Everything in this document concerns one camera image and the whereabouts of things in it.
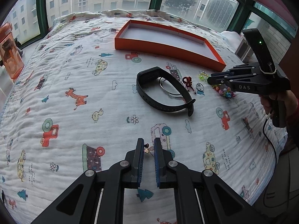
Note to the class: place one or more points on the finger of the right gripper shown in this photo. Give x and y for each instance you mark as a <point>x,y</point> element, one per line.
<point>215,80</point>
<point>240,69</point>

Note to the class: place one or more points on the orange transparent water bottle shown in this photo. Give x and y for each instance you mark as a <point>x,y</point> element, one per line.
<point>10,55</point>

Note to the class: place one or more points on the black fitness wristband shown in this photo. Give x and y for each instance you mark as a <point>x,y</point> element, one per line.
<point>150,75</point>

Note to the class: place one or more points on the silver hoop earring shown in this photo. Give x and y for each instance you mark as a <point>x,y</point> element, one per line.
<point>169,89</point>

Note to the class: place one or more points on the orange shallow box tray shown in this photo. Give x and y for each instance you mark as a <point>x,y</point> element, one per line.
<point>168,41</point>

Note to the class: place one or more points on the cartoon printed white quilt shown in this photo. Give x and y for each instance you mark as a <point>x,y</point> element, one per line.
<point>75,107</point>

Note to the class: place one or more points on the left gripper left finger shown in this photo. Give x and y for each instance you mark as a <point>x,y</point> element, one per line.
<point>136,160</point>

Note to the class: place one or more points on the white pillow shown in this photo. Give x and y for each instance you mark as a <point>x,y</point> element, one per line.
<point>233,38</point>

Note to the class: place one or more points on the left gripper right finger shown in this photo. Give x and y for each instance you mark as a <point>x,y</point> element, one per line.
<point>161,157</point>

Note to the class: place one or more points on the right hand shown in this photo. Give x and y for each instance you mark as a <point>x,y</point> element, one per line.
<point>286,102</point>

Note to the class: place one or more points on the white product box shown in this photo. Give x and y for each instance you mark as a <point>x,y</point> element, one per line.
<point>244,52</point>

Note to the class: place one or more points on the outdoor air conditioner unit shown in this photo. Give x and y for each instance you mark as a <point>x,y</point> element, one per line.
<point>218,14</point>

